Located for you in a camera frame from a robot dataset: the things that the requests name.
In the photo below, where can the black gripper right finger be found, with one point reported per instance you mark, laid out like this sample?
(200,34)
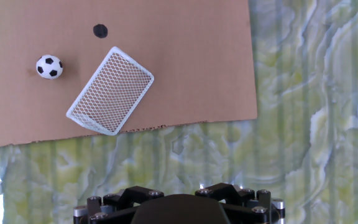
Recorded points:
(228,191)

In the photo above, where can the black and white soccer ball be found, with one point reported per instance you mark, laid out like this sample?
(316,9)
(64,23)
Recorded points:
(49,67)

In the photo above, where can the green marble pattern mat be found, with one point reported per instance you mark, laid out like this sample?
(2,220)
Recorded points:
(291,140)

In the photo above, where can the brown cardboard sheet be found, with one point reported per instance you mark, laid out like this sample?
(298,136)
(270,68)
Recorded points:
(182,62)

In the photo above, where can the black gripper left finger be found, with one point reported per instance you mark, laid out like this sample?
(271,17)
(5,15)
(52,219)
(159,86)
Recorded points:
(126,196)

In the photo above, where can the white mesh toy goal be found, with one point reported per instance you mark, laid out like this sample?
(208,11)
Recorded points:
(113,90)

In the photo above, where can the black round dot marker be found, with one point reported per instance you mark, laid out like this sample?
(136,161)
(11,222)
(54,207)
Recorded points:
(100,31)

